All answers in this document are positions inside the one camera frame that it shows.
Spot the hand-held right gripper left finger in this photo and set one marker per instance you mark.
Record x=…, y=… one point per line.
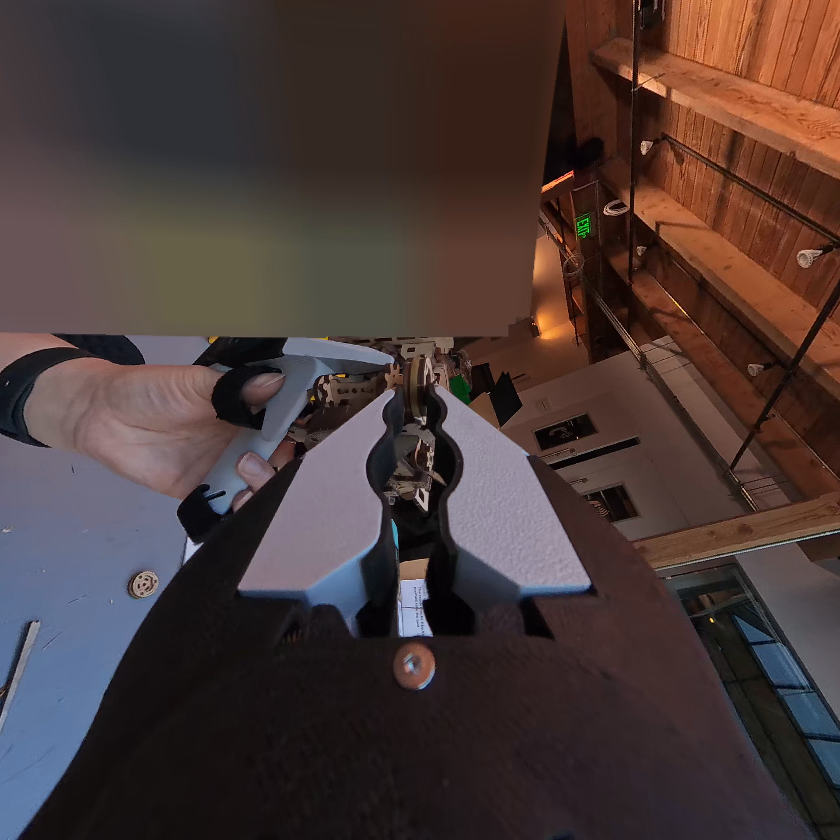
x=315, y=525

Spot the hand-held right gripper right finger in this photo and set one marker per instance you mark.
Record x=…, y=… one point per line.
x=518, y=525

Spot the small round wooden gear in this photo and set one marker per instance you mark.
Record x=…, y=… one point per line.
x=143, y=584

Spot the thin wooden strip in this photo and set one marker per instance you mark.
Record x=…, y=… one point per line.
x=19, y=663

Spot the person's left hand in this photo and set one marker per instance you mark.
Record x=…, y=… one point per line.
x=144, y=420

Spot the black wristband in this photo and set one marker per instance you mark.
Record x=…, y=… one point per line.
x=13, y=407

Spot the green exit sign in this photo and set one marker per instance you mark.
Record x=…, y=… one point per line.
x=583, y=226

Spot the wooden gear model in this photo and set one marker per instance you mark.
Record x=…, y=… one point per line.
x=341, y=394

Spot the white printed paper slip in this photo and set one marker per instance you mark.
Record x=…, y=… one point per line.
x=412, y=610

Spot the large glass window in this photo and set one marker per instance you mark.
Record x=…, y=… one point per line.
x=781, y=669

